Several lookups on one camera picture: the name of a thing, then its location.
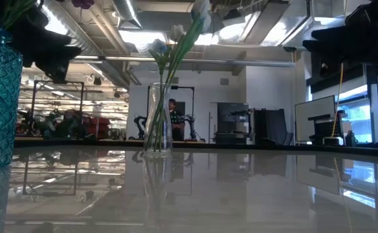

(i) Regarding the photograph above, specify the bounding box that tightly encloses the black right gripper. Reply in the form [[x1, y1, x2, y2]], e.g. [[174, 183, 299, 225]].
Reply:
[[302, 0, 378, 67]]

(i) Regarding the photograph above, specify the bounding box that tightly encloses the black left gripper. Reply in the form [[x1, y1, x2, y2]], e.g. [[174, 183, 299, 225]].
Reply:
[[6, 5, 83, 84]]

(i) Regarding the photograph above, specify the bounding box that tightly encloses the yellow hanging cable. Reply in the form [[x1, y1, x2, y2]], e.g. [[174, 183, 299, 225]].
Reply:
[[331, 63, 344, 137]]

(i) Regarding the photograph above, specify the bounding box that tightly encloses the black background rig frame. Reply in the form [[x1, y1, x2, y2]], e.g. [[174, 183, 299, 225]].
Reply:
[[146, 85, 195, 143], [29, 79, 85, 140]]

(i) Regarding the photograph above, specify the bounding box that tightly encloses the white artificial tulip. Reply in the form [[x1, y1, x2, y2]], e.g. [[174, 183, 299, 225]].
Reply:
[[148, 38, 170, 153], [158, 24, 186, 153], [166, 14, 213, 98], [162, 0, 212, 153]]

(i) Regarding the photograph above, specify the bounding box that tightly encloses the dark bottle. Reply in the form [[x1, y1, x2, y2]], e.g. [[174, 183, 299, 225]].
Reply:
[[345, 130, 359, 147]]

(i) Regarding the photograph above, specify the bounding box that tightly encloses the large silver ceiling duct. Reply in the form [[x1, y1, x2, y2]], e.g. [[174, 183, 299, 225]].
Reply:
[[217, 0, 366, 52]]

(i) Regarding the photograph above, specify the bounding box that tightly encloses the black equipment rack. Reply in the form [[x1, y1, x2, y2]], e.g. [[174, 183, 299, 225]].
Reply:
[[307, 109, 348, 146]]

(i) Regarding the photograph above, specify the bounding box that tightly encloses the whiteboard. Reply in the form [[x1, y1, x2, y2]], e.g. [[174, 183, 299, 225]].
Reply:
[[294, 94, 337, 144]]

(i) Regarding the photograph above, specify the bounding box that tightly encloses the person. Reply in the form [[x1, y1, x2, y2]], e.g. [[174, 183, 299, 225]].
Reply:
[[168, 98, 186, 142]]

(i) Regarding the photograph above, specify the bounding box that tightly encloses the red equipment cover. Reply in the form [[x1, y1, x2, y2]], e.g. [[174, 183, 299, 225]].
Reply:
[[78, 115, 111, 140]]

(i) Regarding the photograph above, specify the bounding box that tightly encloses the silver corrugated ceiling duct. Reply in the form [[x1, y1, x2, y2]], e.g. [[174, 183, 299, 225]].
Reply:
[[43, 0, 131, 88]]

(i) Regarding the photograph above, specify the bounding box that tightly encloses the clear glass vase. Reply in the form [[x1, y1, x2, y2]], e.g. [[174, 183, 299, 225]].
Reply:
[[142, 82, 173, 155]]

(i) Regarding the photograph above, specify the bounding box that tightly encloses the black cabinet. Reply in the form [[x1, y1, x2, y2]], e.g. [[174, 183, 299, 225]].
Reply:
[[215, 102, 250, 145]]

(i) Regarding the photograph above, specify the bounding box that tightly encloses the silver horizontal ceiling pipe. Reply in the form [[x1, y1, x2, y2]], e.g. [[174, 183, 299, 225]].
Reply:
[[71, 53, 296, 68]]

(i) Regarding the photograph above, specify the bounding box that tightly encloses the magenta artificial flower bunch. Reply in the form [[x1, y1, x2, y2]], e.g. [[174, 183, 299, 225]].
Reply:
[[71, 0, 96, 10], [0, 0, 38, 30]]

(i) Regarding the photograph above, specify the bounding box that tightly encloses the black aluminium table frame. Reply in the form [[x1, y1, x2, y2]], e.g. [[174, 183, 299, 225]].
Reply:
[[14, 137, 378, 159]]

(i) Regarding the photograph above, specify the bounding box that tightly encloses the silver round ceiling duct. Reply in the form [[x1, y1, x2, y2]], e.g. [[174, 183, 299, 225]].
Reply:
[[112, 0, 144, 29]]

